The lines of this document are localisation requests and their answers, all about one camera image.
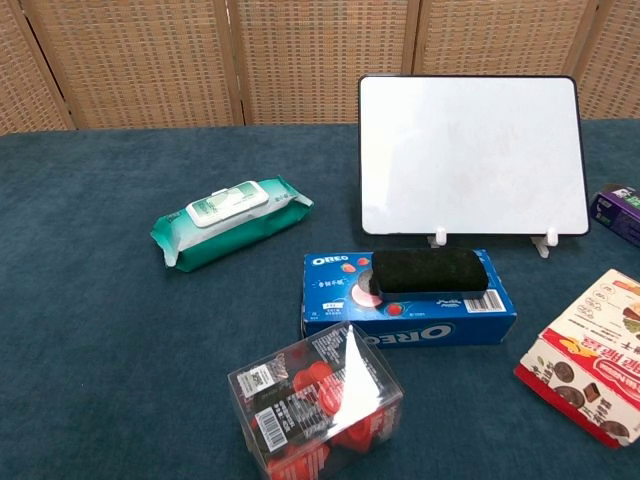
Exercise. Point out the black board eraser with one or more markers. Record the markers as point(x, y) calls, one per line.
point(427, 272)

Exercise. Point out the blue Oreo cookie box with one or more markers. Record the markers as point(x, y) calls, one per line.
point(340, 305)

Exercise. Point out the green wet wipes pack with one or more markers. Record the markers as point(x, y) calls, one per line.
point(225, 235)

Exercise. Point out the clear box with red items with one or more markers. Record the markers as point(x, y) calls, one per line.
point(310, 400)

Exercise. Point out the woven wooden folding screen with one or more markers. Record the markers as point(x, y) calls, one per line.
point(310, 60)

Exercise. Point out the white plastic easel stand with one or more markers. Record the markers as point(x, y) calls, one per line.
point(543, 247)

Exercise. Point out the teal table cloth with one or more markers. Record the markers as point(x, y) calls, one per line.
point(100, 325)

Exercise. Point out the red white snack box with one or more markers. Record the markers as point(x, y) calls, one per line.
point(595, 340)

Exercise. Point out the purple carton box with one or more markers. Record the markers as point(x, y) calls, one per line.
point(617, 212)

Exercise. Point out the white board with black frame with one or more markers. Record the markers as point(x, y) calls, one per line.
point(470, 155)

